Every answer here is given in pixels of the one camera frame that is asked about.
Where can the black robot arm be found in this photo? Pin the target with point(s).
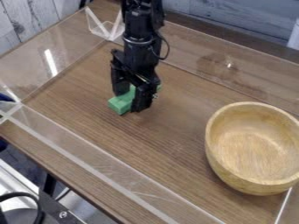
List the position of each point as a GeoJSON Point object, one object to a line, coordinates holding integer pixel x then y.
{"type": "Point", "coordinates": [143, 17]}

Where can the clear acrylic corner bracket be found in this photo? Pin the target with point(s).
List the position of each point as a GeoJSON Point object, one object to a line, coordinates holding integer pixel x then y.
{"type": "Point", "coordinates": [105, 29]}

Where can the clear acrylic tray wall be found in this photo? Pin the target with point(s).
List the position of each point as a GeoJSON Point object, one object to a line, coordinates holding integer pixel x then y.
{"type": "Point", "coordinates": [139, 154]}

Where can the light wooden bowl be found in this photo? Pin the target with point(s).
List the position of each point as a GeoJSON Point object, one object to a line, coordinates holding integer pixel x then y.
{"type": "Point", "coordinates": [251, 145]}

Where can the green rectangular block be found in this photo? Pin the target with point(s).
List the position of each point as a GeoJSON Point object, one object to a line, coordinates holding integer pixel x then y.
{"type": "Point", "coordinates": [120, 103]}

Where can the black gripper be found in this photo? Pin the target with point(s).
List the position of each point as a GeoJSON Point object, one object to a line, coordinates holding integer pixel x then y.
{"type": "Point", "coordinates": [132, 67]}

